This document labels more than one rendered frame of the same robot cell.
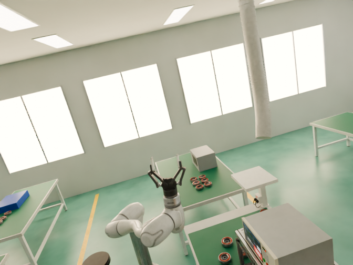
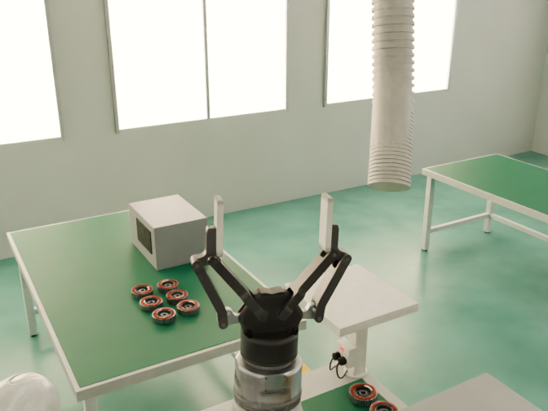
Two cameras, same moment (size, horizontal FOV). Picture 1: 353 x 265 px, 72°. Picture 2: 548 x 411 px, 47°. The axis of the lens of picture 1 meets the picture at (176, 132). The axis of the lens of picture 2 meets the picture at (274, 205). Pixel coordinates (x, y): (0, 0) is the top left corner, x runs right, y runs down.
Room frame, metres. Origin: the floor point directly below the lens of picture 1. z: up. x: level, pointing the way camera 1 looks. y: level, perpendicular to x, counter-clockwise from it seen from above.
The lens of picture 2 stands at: (0.52, 0.36, 2.35)
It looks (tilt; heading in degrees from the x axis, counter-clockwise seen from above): 21 degrees down; 338
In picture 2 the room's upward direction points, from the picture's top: straight up
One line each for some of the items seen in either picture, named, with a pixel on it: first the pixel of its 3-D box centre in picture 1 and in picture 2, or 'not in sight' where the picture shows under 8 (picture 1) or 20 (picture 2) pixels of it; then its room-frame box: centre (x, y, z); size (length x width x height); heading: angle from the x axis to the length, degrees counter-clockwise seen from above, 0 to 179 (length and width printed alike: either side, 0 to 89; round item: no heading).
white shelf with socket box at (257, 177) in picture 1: (256, 195); (346, 345); (2.33, -0.68, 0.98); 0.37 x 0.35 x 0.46; 8
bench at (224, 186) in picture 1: (197, 191); (140, 327); (3.73, -0.11, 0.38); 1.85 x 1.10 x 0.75; 8
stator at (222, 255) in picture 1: (225, 258); not in sight; (1.80, -0.16, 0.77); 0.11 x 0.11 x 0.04
